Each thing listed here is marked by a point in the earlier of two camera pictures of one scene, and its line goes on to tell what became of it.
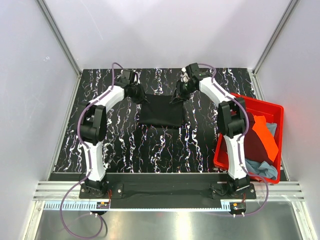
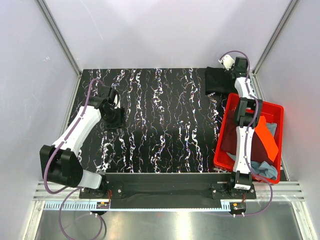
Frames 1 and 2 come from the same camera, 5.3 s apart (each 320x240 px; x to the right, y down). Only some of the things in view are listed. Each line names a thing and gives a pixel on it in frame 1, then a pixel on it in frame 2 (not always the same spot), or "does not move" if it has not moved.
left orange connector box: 102,205 does not move
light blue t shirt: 264,168 does not move
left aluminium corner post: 62,43 does not move
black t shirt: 159,112 → 219,81
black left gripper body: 137,94 → 115,119
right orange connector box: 237,207 does not move
